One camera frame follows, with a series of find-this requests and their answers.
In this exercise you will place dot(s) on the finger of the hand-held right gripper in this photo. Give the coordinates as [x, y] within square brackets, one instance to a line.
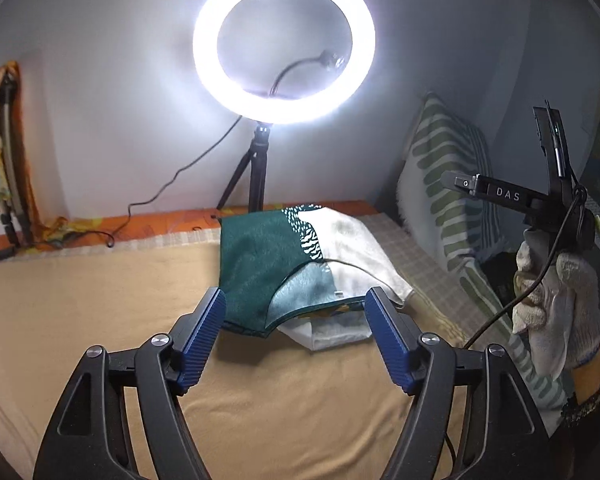
[552, 145]
[500, 192]

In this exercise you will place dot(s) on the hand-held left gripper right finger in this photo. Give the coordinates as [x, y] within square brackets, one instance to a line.
[390, 345]

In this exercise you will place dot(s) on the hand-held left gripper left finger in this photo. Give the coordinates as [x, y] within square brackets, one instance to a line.
[201, 341]

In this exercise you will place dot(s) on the green and white printed shirt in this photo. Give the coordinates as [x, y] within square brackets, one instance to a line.
[265, 270]

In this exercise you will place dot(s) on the person's right forearm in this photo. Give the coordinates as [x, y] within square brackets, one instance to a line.
[597, 375]

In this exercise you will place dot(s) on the person's right hand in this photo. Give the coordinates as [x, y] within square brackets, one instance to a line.
[565, 310]

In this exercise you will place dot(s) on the green striped white pillow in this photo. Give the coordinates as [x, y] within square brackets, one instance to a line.
[445, 180]

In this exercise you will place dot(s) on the checked beige bedsheet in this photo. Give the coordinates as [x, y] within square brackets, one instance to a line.
[180, 239]

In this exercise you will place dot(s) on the beige blanket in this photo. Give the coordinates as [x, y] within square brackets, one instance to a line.
[80, 330]

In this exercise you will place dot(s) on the orange patterned bedsheet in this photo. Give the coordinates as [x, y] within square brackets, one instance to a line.
[155, 220]

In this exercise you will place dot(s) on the black tripod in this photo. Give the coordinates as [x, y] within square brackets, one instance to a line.
[256, 170]

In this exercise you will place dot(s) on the gooseneck phone holder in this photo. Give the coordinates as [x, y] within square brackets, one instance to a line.
[300, 67]

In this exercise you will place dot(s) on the black folded stand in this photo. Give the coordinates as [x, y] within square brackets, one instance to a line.
[12, 160]

